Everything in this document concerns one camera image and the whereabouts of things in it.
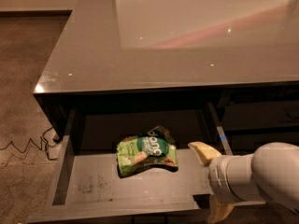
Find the thin zigzag black cable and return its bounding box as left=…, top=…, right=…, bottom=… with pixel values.
left=0, top=126, right=64, bottom=161

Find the green snack bag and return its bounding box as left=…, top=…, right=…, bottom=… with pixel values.
left=117, top=125, right=178, bottom=177

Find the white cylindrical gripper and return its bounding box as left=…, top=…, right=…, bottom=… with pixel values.
left=188, top=141, right=265, bottom=224

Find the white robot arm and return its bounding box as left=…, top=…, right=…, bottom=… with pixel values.
left=188, top=142, right=299, bottom=224

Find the dark cabinet with glossy top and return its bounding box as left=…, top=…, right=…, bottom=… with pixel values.
left=35, top=0, right=299, bottom=155

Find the drawer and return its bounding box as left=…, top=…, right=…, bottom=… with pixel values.
left=28, top=103, right=231, bottom=224

